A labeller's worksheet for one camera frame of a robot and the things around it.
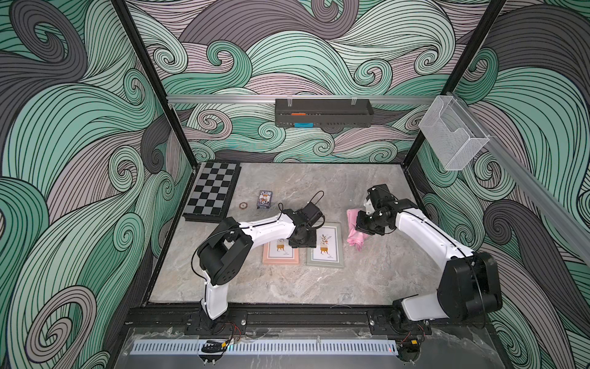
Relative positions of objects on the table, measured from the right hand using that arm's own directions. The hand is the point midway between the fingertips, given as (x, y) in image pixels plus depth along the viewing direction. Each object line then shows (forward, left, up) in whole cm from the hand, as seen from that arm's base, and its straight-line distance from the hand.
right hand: (360, 228), depth 86 cm
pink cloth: (-5, +3, +2) cm, 6 cm away
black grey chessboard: (+19, +63, -4) cm, 66 cm away
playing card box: (+19, +39, -7) cm, 44 cm away
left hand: (-3, +18, -5) cm, 19 cm away
